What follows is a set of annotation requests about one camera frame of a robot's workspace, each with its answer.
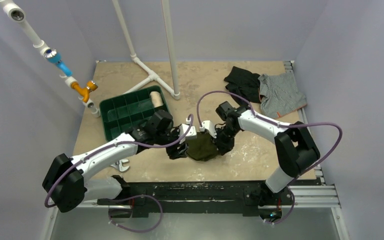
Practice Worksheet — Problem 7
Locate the cream rolled underwear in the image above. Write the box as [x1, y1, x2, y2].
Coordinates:
[149, 91, 164, 108]

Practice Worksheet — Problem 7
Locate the white PVC pipe frame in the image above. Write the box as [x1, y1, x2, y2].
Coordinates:
[95, 0, 181, 100]

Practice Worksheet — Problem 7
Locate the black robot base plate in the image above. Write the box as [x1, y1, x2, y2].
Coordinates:
[97, 177, 294, 220]

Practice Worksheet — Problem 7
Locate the grey striped underwear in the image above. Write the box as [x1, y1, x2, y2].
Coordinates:
[258, 72, 307, 119]

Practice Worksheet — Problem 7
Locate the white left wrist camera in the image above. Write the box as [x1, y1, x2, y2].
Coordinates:
[178, 124, 198, 144]

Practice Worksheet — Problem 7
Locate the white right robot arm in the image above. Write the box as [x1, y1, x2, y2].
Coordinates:
[212, 101, 321, 204]

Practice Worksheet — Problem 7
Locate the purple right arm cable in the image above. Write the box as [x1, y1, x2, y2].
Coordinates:
[196, 90, 344, 225]

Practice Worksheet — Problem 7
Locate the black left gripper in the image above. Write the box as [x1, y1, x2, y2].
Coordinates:
[154, 124, 188, 158]

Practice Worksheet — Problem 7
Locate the adjustable wrench red handle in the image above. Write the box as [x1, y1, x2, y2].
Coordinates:
[111, 158, 130, 173]

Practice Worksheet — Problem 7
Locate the olive green underwear cream waistband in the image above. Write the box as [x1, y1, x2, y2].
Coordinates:
[185, 132, 219, 162]

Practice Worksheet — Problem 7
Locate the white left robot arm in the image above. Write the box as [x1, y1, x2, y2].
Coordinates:
[42, 109, 194, 213]

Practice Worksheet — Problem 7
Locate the black striped underwear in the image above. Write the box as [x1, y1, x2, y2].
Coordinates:
[224, 66, 262, 104]

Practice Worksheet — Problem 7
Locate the green divided organizer tray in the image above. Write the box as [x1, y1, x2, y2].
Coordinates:
[99, 85, 170, 142]

